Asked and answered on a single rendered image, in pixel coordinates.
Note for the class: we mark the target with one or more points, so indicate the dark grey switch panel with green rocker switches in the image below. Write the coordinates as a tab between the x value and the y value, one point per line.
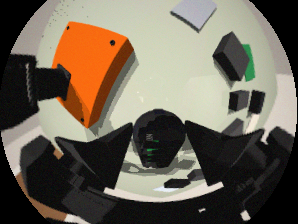
158	136

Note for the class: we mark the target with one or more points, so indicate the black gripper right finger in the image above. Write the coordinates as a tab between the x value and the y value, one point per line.
217	152

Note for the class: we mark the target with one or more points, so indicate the green flat panel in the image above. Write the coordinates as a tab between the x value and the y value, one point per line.
250	69

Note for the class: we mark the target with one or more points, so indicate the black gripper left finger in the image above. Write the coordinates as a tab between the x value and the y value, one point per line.
104	156

